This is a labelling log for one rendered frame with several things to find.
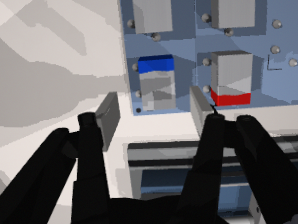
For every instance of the grey block with red end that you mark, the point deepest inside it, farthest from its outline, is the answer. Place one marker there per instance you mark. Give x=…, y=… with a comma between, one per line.
x=231, y=74

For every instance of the grey block with blue end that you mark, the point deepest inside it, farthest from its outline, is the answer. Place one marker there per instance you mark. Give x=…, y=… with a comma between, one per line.
x=157, y=82

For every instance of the grey block with yellow end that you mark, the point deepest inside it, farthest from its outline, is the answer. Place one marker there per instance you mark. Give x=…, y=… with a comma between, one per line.
x=232, y=13

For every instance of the grey metal block with green end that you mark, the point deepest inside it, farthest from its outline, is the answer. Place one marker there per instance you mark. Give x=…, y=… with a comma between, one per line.
x=152, y=16

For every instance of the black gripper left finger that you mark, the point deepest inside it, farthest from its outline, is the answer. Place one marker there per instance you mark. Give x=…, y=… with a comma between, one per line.
x=32, y=195

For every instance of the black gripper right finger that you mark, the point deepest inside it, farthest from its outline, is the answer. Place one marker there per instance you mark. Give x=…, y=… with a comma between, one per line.
x=272, y=177

